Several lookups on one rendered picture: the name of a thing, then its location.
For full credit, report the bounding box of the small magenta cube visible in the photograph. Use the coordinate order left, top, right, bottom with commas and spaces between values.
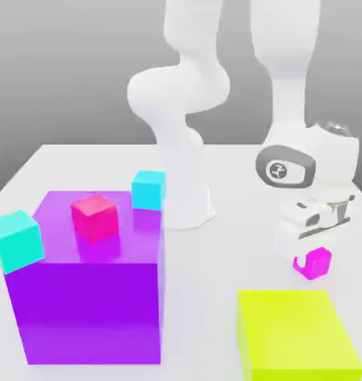
292, 246, 332, 281

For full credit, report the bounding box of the large yellow box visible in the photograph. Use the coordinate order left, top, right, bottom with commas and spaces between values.
236, 289, 362, 381

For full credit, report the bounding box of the small cyan cube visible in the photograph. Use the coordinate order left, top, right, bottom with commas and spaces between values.
131, 170, 167, 213

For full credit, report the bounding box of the small pink-red cube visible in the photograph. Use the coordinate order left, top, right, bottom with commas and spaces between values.
70, 193, 121, 246

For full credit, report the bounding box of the small turquoise cube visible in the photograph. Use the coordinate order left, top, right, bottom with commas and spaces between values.
0, 209, 46, 275

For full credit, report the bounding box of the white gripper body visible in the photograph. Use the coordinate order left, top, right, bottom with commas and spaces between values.
274, 218, 352, 259

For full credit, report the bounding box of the large purple box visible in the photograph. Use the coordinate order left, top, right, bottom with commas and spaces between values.
3, 190, 166, 366

